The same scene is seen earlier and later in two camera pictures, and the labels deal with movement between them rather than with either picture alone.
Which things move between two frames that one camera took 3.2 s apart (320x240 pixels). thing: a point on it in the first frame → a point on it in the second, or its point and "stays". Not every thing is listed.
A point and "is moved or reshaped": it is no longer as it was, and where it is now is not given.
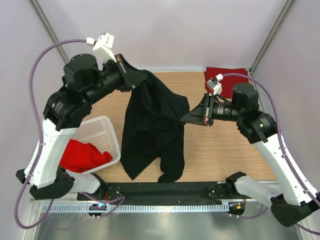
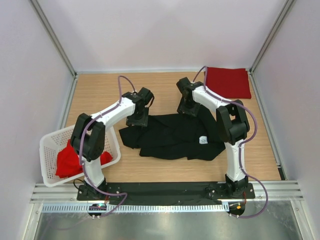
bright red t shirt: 80,157 stays
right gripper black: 202,114 → 192,112
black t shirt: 154,127 is moved or reshaped
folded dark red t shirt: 227,82 stays
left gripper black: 131,76 → 142,122
